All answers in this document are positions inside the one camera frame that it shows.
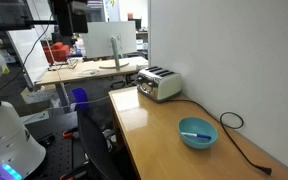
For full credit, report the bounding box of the red object on desk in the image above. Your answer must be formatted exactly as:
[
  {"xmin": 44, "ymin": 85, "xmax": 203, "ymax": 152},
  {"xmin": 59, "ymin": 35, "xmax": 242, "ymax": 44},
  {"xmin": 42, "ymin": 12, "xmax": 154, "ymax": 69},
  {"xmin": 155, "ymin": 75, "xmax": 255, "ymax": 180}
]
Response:
[{"xmin": 43, "ymin": 41, "xmax": 71, "ymax": 64}]

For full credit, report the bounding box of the black office chair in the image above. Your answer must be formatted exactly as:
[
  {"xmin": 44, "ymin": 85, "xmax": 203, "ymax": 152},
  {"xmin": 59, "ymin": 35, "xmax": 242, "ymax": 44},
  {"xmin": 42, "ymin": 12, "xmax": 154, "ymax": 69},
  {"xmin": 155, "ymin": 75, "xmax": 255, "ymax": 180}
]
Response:
[{"xmin": 76, "ymin": 109, "xmax": 125, "ymax": 180}]

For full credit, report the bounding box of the grey monitor stand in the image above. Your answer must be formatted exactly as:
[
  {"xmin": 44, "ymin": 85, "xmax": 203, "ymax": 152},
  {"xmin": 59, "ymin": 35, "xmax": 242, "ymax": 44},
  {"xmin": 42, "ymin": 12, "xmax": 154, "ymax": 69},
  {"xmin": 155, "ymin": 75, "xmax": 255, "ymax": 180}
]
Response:
[{"xmin": 98, "ymin": 35, "xmax": 131, "ymax": 71}]

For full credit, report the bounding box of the white coiled cable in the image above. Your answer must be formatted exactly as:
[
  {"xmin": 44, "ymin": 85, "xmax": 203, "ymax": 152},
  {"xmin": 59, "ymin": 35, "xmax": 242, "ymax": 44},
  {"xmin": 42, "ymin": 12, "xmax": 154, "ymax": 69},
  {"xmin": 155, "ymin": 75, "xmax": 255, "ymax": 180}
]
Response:
[{"xmin": 77, "ymin": 68, "xmax": 102, "ymax": 78}]

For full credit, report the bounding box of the blue plastic container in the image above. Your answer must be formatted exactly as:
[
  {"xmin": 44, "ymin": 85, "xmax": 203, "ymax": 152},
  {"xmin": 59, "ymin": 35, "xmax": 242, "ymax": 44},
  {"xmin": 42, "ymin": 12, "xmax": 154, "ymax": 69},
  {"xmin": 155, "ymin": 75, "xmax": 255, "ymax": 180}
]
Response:
[{"xmin": 71, "ymin": 87, "xmax": 90, "ymax": 112}]

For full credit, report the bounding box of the white board panel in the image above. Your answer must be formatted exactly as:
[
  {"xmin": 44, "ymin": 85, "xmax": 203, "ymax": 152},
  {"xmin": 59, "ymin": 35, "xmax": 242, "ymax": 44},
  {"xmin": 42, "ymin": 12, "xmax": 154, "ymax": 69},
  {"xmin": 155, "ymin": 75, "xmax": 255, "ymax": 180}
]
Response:
[{"xmin": 7, "ymin": 28, "xmax": 50, "ymax": 84}]

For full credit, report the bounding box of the light wooden desk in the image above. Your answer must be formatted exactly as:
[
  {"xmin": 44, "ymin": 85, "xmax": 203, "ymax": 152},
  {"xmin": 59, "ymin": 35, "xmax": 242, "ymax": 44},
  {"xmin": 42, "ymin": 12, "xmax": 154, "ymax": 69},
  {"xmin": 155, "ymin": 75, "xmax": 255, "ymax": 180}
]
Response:
[{"xmin": 34, "ymin": 55, "xmax": 149, "ymax": 88}]

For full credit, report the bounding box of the orange black clamp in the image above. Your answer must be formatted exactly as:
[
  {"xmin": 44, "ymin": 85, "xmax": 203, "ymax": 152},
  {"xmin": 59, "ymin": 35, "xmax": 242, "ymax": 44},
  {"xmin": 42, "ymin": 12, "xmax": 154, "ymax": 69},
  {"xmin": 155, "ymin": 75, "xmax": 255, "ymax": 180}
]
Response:
[
  {"xmin": 61, "ymin": 127, "xmax": 79, "ymax": 139},
  {"xmin": 58, "ymin": 161, "xmax": 90, "ymax": 180}
]

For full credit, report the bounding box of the blue bowl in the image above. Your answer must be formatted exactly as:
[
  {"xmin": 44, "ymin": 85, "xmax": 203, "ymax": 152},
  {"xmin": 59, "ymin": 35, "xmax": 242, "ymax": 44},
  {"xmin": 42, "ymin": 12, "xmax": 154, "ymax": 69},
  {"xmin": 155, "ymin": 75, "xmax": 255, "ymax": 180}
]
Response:
[{"xmin": 177, "ymin": 116, "xmax": 219, "ymax": 150}]

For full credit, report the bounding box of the black perforated robot table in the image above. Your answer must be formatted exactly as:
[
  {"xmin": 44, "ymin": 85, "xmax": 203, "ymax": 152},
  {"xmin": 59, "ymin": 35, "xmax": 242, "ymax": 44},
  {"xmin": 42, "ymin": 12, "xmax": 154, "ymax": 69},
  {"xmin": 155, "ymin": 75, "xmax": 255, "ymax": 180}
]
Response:
[{"xmin": 23, "ymin": 111, "xmax": 95, "ymax": 180}]

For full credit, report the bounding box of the cardboard box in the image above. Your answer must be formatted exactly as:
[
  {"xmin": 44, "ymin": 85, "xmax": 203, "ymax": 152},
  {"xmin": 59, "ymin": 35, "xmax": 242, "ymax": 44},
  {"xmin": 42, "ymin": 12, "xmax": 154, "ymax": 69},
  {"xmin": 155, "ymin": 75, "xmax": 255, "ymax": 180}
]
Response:
[{"xmin": 20, "ymin": 84, "xmax": 63, "ymax": 116}]

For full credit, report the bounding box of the blue pen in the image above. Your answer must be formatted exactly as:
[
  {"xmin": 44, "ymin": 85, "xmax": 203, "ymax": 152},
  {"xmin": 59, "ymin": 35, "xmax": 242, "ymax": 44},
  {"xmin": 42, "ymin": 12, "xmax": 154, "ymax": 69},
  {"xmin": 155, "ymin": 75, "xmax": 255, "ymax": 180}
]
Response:
[{"xmin": 180, "ymin": 131, "xmax": 213, "ymax": 141}]

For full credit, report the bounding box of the cream and chrome toaster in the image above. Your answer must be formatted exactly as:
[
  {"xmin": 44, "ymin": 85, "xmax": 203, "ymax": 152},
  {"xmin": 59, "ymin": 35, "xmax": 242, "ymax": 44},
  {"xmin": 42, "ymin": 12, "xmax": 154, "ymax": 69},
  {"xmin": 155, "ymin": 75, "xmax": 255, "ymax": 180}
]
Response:
[{"xmin": 136, "ymin": 66, "xmax": 183, "ymax": 103}]

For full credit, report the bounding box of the white computer monitor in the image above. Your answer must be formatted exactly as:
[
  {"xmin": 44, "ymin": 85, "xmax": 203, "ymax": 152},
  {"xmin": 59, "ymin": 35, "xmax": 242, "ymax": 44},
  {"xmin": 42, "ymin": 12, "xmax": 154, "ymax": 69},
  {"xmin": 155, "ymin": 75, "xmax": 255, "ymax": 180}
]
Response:
[{"xmin": 81, "ymin": 21, "xmax": 138, "ymax": 58}]

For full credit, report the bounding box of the black toaster power cable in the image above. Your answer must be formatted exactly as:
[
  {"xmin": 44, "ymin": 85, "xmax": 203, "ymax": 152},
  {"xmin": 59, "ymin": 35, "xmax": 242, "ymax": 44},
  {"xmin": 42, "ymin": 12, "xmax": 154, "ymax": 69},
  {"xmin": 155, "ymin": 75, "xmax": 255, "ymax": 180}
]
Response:
[{"xmin": 165, "ymin": 98, "xmax": 273, "ymax": 177}]

